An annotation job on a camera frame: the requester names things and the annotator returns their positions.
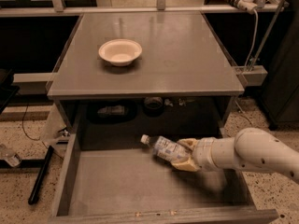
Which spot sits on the blue label plastic bottle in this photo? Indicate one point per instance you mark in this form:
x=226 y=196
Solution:
x=166 y=149

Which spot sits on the grey metal rail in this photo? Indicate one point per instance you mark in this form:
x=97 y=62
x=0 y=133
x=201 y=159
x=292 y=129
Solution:
x=76 y=11

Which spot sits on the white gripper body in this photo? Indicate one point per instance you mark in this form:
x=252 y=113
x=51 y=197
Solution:
x=203 y=155

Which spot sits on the white paper bowl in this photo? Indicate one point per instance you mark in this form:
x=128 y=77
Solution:
x=120 y=52

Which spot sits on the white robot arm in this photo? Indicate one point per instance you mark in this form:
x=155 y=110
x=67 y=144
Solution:
x=251 y=150

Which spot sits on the open grey top drawer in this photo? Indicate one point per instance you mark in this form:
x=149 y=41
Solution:
x=112 y=179

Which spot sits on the black pole on floor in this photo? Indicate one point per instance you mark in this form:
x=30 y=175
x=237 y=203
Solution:
x=33 y=199

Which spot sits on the clear bottle on floor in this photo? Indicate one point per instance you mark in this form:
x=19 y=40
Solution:
x=10 y=156

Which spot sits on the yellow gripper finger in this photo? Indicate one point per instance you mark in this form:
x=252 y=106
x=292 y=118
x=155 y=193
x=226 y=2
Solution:
x=189 y=143
x=189 y=165

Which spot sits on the grey cabinet table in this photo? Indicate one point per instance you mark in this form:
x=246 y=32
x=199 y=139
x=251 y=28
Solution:
x=180 y=57

